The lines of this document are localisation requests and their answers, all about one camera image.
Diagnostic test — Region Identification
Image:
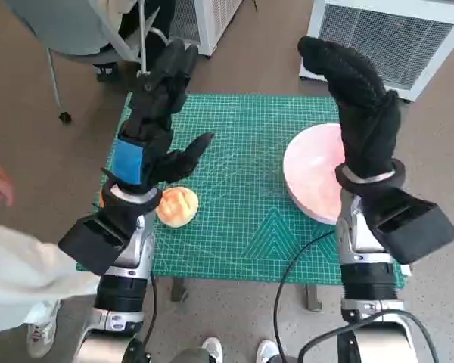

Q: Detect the standing person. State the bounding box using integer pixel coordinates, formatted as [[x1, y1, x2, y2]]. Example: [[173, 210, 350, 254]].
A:
[[0, 221, 99, 337]]

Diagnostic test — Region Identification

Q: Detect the pink bowl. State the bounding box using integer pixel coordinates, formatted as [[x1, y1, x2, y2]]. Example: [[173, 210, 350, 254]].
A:
[[282, 123, 345, 227]]

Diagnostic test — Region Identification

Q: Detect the large white grille machine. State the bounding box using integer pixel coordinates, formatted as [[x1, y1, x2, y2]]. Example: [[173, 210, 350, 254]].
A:
[[299, 0, 454, 102]]

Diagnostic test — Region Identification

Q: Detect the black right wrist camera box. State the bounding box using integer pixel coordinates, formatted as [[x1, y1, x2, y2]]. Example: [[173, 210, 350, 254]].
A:
[[362, 187, 454, 265]]

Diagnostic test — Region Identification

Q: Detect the green cutting mat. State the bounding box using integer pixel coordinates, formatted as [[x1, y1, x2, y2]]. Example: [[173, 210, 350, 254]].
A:
[[75, 92, 408, 287]]

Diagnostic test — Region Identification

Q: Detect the small white grille machine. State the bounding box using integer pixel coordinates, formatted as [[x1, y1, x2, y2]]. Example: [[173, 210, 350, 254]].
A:
[[169, 0, 243, 57]]

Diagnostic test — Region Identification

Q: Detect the standing person's white shoe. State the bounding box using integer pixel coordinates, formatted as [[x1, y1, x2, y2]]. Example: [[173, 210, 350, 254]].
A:
[[26, 298, 61, 358]]

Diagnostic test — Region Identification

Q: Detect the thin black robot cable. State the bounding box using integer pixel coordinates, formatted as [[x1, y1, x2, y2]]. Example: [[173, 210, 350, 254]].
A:
[[272, 229, 340, 363]]

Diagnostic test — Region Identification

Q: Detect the grey table leg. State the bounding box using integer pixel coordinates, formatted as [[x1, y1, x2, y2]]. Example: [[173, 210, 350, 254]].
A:
[[305, 284, 322, 312], [170, 278, 188, 303]]

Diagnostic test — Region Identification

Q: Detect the seated person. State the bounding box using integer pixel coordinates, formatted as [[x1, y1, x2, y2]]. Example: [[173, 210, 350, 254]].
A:
[[94, 0, 175, 82]]

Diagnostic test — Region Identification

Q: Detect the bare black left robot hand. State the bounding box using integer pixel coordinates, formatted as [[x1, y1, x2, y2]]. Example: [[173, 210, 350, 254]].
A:
[[100, 37, 216, 197]]

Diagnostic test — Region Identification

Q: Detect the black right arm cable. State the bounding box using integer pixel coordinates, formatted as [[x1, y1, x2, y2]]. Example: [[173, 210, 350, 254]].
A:
[[297, 309, 440, 363]]

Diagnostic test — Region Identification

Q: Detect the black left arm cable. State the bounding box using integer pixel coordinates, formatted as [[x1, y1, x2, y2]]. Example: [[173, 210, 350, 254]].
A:
[[138, 270, 159, 349]]

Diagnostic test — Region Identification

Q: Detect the round toy bread bun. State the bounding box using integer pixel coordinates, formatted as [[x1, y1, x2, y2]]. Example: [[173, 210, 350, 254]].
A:
[[154, 186, 200, 228]]

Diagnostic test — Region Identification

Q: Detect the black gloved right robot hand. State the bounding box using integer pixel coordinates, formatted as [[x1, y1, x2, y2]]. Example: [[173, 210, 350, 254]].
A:
[[297, 36, 402, 178]]

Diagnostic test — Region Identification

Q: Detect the grey office chair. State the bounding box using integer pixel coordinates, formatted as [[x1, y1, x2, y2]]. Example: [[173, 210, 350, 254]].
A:
[[3, 0, 175, 124]]

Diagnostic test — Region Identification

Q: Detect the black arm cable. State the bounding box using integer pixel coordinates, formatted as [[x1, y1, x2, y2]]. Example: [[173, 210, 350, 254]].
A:
[[297, 309, 440, 363], [138, 270, 159, 349]]

